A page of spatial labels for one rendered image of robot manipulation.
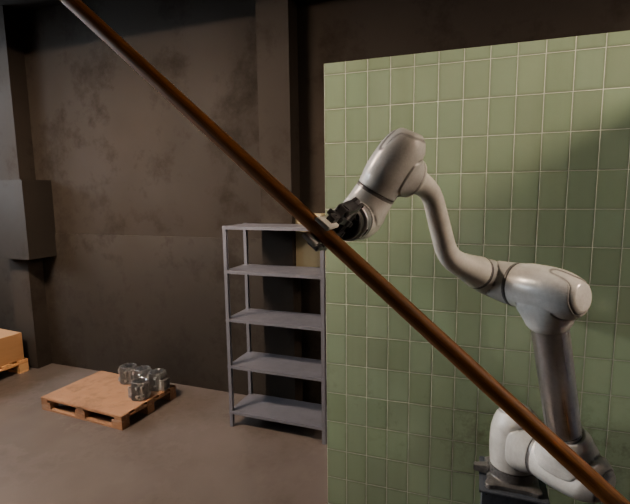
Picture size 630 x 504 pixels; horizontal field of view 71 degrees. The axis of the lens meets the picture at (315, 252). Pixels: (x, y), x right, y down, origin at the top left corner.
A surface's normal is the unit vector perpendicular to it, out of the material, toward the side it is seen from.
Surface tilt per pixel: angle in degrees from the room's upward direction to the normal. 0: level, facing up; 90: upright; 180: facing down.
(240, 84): 90
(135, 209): 90
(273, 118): 90
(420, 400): 90
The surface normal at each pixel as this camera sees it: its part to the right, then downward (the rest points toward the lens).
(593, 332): -0.32, 0.13
